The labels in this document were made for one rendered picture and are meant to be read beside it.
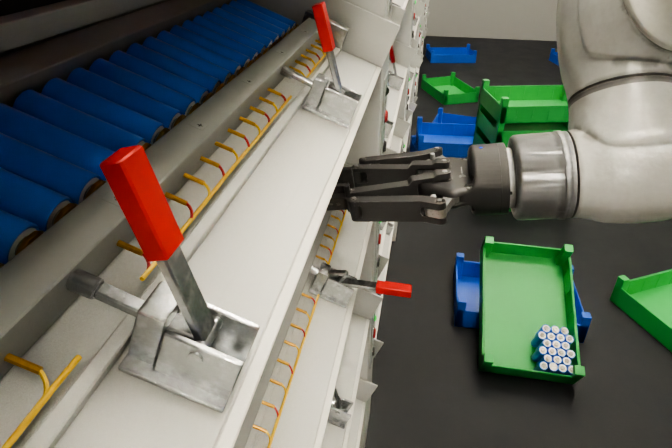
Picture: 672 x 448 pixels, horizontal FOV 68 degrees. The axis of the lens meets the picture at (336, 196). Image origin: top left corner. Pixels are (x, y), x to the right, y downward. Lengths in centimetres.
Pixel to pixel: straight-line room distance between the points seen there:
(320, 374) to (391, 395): 69
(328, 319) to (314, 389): 8
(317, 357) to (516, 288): 88
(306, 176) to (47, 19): 18
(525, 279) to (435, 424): 42
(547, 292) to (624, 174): 81
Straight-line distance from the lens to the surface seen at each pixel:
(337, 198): 52
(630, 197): 53
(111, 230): 21
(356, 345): 74
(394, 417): 110
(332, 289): 50
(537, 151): 52
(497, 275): 129
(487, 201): 52
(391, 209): 50
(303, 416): 43
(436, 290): 139
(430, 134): 209
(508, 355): 123
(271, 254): 25
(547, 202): 52
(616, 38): 55
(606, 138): 53
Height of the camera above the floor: 89
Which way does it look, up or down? 30 degrees down
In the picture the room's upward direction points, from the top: straight up
